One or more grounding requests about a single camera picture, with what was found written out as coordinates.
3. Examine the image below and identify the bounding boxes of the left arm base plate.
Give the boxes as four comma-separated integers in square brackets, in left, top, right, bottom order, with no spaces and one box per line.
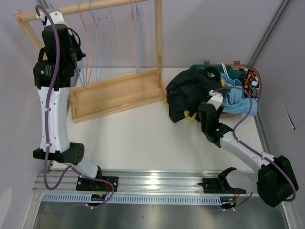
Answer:
[76,176,119,192]

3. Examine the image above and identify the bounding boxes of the slotted cable duct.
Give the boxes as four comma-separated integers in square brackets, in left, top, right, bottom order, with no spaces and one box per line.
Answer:
[41,193,222,206]

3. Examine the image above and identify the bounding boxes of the wooden clothes rack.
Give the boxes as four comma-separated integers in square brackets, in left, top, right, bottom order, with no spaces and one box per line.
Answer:
[14,0,165,123]

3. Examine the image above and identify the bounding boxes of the light blue shorts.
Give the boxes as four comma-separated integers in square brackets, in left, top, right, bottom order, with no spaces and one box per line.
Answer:
[221,73,257,116]

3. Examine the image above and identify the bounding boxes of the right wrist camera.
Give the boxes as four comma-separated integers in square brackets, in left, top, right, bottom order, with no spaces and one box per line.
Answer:
[206,90,224,110]

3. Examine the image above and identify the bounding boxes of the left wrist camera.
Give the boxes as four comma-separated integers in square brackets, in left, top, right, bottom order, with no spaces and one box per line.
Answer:
[36,10,68,27]

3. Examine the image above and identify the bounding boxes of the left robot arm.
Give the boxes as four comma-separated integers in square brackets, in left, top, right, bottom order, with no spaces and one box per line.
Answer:
[33,24,103,191]

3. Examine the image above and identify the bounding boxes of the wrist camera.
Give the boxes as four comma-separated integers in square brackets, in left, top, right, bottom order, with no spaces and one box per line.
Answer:
[206,90,224,110]
[36,10,68,27]

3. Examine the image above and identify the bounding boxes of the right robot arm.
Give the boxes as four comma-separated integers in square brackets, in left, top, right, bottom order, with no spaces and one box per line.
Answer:
[198,102,299,207]

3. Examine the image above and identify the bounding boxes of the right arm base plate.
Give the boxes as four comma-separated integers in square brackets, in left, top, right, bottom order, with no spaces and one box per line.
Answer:
[197,178,247,194]

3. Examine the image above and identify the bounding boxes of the pink hanger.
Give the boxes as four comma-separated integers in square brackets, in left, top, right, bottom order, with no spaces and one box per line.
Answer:
[131,0,139,73]
[78,0,99,88]

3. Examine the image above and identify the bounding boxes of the black shorts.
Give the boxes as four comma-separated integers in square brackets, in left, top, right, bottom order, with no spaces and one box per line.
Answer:
[166,66,222,123]

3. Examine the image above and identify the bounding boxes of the pink translucent plastic basin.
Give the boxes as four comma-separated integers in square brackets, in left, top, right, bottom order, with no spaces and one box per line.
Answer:
[203,61,262,118]

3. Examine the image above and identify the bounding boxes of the dark green shorts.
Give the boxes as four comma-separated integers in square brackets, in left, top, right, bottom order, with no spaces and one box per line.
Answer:
[189,64,246,80]

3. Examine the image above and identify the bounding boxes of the camouflage patterned shorts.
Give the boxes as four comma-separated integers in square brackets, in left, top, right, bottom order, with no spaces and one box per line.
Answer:
[236,68,260,100]

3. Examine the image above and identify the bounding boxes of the aluminium mounting rail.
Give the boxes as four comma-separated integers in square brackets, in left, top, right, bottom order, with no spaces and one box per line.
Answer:
[31,169,220,196]

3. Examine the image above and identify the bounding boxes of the aluminium corner wall profile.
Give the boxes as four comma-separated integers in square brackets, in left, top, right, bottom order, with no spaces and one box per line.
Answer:
[247,0,292,67]

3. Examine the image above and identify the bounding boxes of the yellow shorts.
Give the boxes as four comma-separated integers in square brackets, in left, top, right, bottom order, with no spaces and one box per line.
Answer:
[165,77,223,123]

